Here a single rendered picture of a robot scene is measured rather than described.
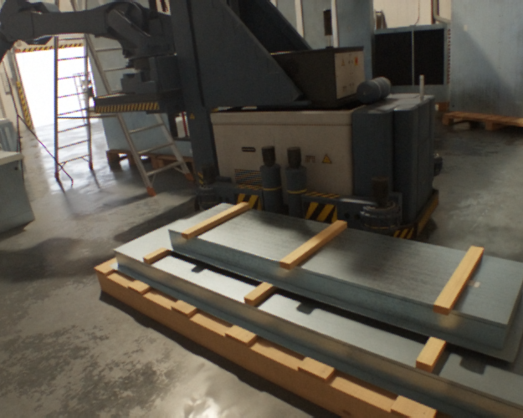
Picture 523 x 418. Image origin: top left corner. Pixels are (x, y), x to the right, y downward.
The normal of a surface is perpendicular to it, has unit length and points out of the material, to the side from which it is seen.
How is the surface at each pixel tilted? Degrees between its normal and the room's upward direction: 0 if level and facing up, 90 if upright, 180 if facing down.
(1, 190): 90
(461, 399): 90
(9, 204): 90
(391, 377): 90
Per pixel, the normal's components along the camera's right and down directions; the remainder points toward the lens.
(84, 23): -0.04, 0.37
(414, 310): -0.63, 0.35
